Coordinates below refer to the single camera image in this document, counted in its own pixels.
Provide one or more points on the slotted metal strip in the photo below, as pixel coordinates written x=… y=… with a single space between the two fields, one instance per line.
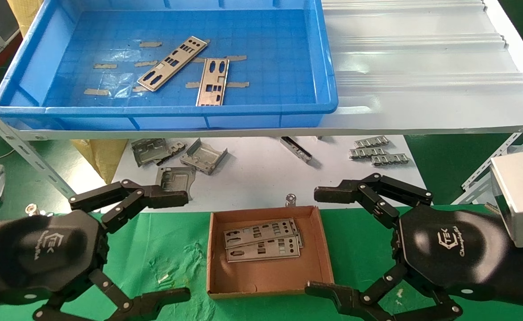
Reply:
x=368 y=153
x=372 y=141
x=390 y=159

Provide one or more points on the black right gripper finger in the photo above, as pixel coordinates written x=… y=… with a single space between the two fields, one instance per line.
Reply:
x=337 y=194
x=332 y=293

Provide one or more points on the small grey metal bracket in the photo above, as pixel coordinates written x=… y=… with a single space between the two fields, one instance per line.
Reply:
x=177 y=147

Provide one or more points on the shallow brown cardboard box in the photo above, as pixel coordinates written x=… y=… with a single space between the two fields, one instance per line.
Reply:
x=265 y=280

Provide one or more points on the flat grey metal bracket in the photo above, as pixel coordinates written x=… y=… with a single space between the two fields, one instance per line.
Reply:
x=176 y=178

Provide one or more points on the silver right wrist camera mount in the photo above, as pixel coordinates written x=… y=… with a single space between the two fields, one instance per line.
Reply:
x=522 y=196

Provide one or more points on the beige tape strip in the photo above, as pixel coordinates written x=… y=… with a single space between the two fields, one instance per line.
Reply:
x=199 y=59
x=192 y=84
x=138 y=88
x=145 y=63
x=239 y=84
x=105 y=66
x=150 y=44
x=96 y=92
x=236 y=58

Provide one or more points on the white slotted shelf post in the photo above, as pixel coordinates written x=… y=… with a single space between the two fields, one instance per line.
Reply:
x=20 y=149
x=479 y=176

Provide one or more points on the white corrugated shelf board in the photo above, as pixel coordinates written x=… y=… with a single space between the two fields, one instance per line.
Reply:
x=422 y=67

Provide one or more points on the blue plastic tray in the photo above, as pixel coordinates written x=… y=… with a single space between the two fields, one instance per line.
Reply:
x=265 y=44

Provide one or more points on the narrow metal rail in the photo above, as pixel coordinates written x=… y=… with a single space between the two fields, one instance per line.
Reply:
x=296 y=149

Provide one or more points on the silver metal IO shield plate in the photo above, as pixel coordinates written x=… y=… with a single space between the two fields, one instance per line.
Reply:
x=245 y=235
x=212 y=78
x=182 y=54
x=257 y=254

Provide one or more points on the green cloth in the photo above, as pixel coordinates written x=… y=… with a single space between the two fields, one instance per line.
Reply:
x=163 y=240

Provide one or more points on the yellow woven bag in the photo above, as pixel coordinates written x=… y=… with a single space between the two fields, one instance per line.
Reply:
x=103 y=156

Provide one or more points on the U-shaped grey metal bracket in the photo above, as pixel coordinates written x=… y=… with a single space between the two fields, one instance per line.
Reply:
x=203 y=158

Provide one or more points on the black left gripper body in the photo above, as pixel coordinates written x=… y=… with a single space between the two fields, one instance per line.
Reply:
x=38 y=254

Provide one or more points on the folded grey metal bracket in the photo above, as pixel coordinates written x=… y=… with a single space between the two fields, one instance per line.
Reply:
x=147 y=151

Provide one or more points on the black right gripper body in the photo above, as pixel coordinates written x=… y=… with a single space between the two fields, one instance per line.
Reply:
x=453 y=245

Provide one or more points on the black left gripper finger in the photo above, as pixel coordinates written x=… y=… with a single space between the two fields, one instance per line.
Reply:
x=167 y=199
x=163 y=299

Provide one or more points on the tan woven sack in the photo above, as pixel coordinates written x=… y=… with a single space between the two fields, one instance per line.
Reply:
x=25 y=13

